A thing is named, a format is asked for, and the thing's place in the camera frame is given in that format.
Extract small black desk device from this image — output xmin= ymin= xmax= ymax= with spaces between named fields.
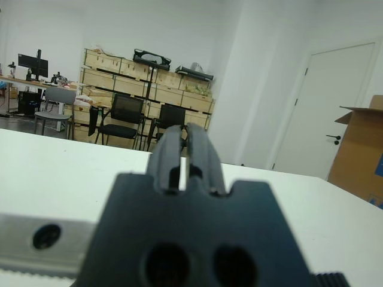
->
xmin=50 ymin=71 xmax=70 ymax=86

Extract black computer monitor on stand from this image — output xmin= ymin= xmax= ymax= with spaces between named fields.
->
xmin=17 ymin=49 xmax=49 ymax=82

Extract long black case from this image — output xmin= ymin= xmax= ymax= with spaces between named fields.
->
xmin=175 ymin=64 xmax=215 ymax=82

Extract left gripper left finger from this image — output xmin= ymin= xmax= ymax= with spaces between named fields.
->
xmin=146 ymin=124 xmax=182 ymax=194

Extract large brown cardboard box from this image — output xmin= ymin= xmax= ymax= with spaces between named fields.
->
xmin=327 ymin=94 xmax=383 ymax=210

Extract grey plastic chair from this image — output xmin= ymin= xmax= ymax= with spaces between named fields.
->
xmin=34 ymin=86 xmax=78 ymax=141

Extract black tray with white lining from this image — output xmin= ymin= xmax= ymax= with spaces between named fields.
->
xmin=132 ymin=47 xmax=173 ymax=72

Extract black computer tower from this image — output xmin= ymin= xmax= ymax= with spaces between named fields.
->
xmin=17 ymin=90 xmax=42 ymax=117

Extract black mesh chair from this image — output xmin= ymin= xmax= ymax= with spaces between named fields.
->
xmin=151 ymin=103 xmax=188 ymax=152
xmin=88 ymin=93 xmax=147 ymax=149

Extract wooden shipping crate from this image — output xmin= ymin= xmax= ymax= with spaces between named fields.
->
xmin=155 ymin=71 xmax=184 ymax=91
xmin=179 ymin=76 xmax=215 ymax=97
xmin=181 ymin=90 xmax=217 ymax=114
xmin=119 ymin=57 xmax=154 ymax=81
xmin=114 ymin=74 xmax=151 ymax=97
xmin=83 ymin=48 xmax=122 ymax=70
xmin=149 ymin=83 xmax=184 ymax=107
xmin=79 ymin=67 xmax=116 ymax=90

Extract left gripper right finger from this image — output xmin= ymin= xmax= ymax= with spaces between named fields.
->
xmin=187 ymin=122 xmax=224 ymax=196

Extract white door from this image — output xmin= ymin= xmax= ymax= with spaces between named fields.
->
xmin=270 ymin=41 xmax=377 ymax=180

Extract long wooden top desk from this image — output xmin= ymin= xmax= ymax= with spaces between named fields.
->
xmin=0 ymin=74 xmax=79 ymax=116

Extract white plastic bag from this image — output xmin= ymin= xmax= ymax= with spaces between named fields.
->
xmin=74 ymin=94 xmax=101 ymax=106

